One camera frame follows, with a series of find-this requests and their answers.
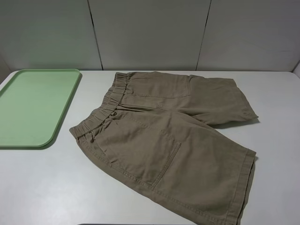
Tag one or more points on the khaki shorts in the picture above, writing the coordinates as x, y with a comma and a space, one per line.
154, 132

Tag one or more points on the green plastic tray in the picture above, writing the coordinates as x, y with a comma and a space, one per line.
33, 104

